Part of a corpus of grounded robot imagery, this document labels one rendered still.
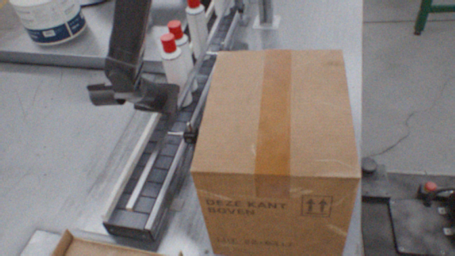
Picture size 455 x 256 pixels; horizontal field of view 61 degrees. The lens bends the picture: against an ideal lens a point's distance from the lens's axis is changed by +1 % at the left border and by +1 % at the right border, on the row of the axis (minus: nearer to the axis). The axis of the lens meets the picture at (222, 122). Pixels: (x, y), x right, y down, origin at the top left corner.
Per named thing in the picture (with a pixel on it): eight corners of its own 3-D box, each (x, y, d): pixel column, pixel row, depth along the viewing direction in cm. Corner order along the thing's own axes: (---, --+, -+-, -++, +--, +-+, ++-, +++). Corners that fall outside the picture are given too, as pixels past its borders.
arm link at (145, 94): (144, 101, 74) (145, 72, 75) (112, 103, 76) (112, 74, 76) (158, 106, 81) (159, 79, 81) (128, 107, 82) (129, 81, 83)
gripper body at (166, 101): (140, 82, 89) (124, 76, 82) (181, 85, 87) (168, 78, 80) (137, 110, 89) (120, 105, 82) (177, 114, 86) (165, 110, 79)
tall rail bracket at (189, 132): (179, 162, 95) (164, 115, 83) (207, 166, 93) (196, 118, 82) (175, 173, 93) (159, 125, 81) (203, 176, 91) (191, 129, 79)
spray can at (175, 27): (183, 82, 109) (167, 17, 95) (200, 82, 108) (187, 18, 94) (177, 93, 106) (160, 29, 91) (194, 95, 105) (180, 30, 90)
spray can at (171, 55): (177, 94, 106) (160, 30, 91) (195, 96, 104) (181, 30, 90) (170, 107, 102) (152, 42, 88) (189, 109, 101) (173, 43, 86)
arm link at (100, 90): (122, 73, 68) (135, 42, 73) (65, 76, 71) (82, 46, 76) (145, 116, 77) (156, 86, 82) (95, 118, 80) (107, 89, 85)
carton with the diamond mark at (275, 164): (230, 140, 96) (217, 50, 76) (330, 142, 91) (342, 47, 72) (212, 255, 75) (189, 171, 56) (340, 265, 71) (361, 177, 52)
